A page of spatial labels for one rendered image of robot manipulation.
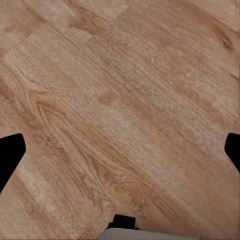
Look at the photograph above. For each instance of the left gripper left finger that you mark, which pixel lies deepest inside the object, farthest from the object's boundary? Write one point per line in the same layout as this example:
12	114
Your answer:
12	149

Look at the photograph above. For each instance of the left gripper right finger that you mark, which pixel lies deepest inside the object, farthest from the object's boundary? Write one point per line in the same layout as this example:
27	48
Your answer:
232	148

